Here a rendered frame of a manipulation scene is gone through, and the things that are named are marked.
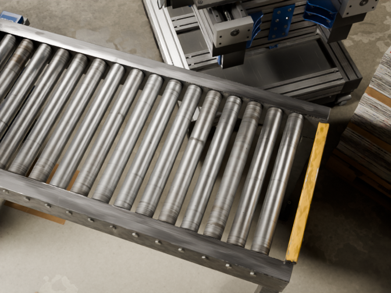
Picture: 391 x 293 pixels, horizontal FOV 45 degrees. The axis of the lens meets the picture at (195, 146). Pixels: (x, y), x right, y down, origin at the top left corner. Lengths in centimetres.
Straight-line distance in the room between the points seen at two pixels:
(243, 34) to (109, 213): 81
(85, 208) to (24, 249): 92
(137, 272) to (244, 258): 90
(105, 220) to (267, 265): 44
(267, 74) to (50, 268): 130
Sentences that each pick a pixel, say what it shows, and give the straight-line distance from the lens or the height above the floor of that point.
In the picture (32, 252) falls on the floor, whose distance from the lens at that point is 218.
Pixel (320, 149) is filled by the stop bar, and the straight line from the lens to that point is 137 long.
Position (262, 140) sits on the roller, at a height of 80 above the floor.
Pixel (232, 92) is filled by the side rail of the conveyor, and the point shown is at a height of 80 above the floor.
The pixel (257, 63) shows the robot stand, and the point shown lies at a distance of 229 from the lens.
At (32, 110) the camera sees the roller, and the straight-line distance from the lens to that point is 150.
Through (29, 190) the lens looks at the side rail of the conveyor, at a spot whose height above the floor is 80.
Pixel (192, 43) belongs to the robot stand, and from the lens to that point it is 235.
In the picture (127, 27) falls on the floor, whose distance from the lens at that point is 273.
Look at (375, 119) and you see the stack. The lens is 186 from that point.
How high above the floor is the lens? 198
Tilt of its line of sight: 61 degrees down
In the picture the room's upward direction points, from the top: straight up
